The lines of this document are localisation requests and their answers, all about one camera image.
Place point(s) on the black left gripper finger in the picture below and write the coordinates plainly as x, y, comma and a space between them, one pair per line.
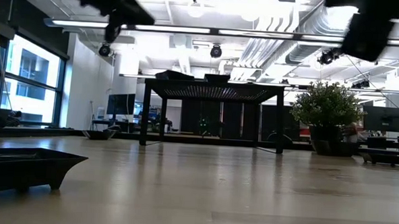
132, 20
133, 9

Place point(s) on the black leaf-shaped mini plate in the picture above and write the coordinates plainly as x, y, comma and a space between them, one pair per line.
99, 134

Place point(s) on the left gripper black rod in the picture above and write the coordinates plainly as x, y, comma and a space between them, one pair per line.
112, 30

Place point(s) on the black ceiling spotlight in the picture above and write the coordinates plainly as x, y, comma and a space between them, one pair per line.
361, 84
327, 57
216, 51
105, 50

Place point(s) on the long ceiling light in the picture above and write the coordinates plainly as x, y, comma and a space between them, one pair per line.
172, 28

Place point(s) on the green potted plant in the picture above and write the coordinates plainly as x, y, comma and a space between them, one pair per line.
326, 104

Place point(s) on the black computer monitor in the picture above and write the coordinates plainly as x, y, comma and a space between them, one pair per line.
120, 103
383, 118

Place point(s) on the black perforated metal riser shelf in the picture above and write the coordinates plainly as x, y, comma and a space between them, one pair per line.
214, 87

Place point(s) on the large window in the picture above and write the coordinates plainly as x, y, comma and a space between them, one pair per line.
32, 67

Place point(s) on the black aluminium table frame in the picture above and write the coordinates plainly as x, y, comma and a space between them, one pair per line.
235, 143

